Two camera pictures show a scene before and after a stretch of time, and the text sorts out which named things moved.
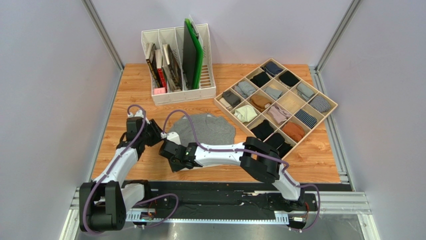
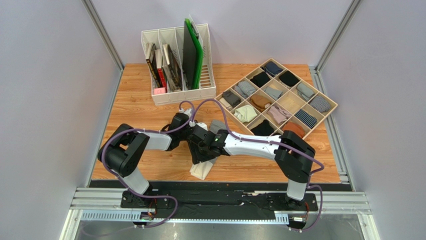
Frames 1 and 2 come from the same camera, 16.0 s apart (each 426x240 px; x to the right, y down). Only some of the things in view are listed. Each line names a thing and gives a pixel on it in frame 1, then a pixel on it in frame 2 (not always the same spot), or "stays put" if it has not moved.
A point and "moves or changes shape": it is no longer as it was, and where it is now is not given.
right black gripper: x=169 y=150 to x=206 y=146
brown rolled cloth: x=259 y=102 stays put
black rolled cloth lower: x=263 y=130 stays put
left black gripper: x=156 y=130 to x=188 y=125
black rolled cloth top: x=261 y=79 stays put
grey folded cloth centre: x=275 y=93 stays put
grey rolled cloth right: x=304 y=91 stays put
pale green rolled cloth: x=245 y=113 stays put
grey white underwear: x=208 y=129 moves or changes shape
